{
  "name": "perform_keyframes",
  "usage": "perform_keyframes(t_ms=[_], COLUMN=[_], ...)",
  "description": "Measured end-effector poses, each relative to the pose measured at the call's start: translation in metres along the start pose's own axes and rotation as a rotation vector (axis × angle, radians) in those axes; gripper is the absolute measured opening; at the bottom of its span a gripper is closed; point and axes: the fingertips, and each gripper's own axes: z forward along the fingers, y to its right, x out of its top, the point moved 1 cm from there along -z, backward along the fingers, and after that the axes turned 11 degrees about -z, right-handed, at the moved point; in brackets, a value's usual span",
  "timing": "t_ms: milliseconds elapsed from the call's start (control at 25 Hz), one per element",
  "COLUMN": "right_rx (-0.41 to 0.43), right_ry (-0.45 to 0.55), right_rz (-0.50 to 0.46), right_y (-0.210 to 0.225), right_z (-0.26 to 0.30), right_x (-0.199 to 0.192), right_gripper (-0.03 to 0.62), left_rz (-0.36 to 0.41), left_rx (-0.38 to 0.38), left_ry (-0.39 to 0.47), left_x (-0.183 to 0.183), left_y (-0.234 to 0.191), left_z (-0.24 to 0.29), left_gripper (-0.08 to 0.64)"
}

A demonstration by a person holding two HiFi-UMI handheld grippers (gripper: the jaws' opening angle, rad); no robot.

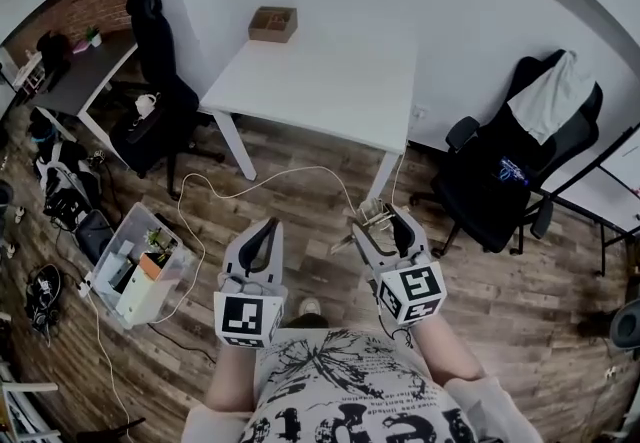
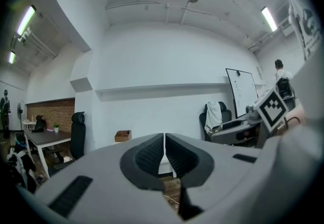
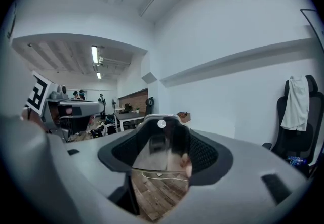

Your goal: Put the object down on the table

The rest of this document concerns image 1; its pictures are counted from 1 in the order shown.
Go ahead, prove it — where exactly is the small white bag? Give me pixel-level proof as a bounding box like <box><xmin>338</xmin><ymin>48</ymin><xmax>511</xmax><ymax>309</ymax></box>
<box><xmin>133</xmin><ymin>92</ymin><xmax>162</xmax><ymax>121</ymax></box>

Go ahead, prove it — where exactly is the black mesh office chair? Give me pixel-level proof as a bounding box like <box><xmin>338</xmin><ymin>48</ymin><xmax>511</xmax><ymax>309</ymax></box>
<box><xmin>409</xmin><ymin>49</ymin><xmax>605</xmax><ymax>256</ymax></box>

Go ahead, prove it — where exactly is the black and white backpack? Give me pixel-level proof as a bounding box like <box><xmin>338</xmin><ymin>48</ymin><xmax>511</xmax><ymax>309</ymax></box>
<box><xmin>31</xmin><ymin>139</ymin><xmax>102</xmax><ymax>228</ymax></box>

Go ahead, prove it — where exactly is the white table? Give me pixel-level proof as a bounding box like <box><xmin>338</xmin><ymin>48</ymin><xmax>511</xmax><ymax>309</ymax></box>
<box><xmin>197</xmin><ymin>37</ymin><xmax>420</xmax><ymax>205</ymax></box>

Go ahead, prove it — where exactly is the black-framed white desk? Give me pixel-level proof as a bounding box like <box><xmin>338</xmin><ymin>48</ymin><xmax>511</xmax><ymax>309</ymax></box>
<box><xmin>541</xmin><ymin>124</ymin><xmax>640</xmax><ymax>278</ymax></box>

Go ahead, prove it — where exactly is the long white cable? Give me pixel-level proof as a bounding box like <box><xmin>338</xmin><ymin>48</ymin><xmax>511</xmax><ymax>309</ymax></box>
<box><xmin>146</xmin><ymin>149</ymin><xmax>408</xmax><ymax>327</ymax></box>

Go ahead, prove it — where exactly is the grey desk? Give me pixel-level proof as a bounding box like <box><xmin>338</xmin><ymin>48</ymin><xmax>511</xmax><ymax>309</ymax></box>
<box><xmin>28</xmin><ymin>36</ymin><xmax>140</xmax><ymax>168</ymax></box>

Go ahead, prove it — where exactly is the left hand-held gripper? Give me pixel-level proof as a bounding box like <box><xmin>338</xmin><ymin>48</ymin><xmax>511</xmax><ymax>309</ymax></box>
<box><xmin>213</xmin><ymin>216</ymin><xmax>289</xmax><ymax>350</ymax></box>

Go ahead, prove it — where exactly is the person's printed shirt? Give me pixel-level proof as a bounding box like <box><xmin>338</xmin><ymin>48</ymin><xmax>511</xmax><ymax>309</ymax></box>
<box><xmin>180</xmin><ymin>327</ymin><xmax>545</xmax><ymax>443</ymax></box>

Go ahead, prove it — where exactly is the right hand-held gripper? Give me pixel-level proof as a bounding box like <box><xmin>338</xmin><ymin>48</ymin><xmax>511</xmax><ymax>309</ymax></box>
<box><xmin>351</xmin><ymin>204</ymin><xmax>448</xmax><ymax>328</ymax></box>

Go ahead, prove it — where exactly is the person's shoe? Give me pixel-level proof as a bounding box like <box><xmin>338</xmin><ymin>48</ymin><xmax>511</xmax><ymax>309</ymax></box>
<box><xmin>297</xmin><ymin>296</ymin><xmax>323</xmax><ymax>320</ymax></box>

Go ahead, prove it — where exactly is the person's right forearm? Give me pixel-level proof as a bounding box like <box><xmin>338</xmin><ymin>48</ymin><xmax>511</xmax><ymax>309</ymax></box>
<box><xmin>408</xmin><ymin>312</ymin><xmax>487</xmax><ymax>388</ymax></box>

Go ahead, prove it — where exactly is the black high-back office chair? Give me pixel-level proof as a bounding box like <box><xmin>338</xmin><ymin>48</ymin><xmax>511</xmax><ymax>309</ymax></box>
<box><xmin>108</xmin><ymin>0</ymin><xmax>227</xmax><ymax>201</ymax></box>

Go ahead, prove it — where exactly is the clear plastic storage bin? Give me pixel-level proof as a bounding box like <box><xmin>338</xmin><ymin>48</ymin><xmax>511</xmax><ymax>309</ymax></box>
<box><xmin>90</xmin><ymin>201</ymin><xmax>195</xmax><ymax>331</ymax></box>

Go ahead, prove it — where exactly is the white shelf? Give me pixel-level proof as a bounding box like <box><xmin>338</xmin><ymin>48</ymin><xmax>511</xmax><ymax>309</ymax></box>
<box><xmin>0</xmin><ymin>379</ymin><xmax>62</xmax><ymax>443</ymax></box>

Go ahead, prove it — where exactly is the white power cable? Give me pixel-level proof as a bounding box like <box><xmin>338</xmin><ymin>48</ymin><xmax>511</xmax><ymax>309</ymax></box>
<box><xmin>78</xmin><ymin>279</ymin><xmax>137</xmax><ymax>433</ymax></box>

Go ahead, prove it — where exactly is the blue lanyard bundle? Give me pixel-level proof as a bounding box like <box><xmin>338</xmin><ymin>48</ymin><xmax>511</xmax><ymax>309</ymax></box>
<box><xmin>496</xmin><ymin>155</ymin><xmax>532</xmax><ymax>188</ymax></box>

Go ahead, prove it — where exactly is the white cloth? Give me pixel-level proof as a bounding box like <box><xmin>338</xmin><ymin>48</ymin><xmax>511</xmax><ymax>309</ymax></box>
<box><xmin>506</xmin><ymin>49</ymin><xmax>597</xmax><ymax>146</ymax></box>

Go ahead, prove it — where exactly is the brown cardboard box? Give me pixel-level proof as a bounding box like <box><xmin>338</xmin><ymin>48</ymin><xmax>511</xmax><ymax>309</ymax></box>
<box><xmin>247</xmin><ymin>5</ymin><xmax>300</xmax><ymax>44</ymax></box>

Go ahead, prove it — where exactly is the person's left forearm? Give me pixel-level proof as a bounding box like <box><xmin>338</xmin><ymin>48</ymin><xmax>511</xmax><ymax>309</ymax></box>
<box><xmin>203</xmin><ymin>344</ymin><xmax>262</xmax><ymax>413</ymax></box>

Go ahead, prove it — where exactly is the black round stool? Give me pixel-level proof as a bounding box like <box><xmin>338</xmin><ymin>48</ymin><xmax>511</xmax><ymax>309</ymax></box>
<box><xmin>608</xmin><ymin>298</ymin><xmax>640</xmax><ymax>351</ymax></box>

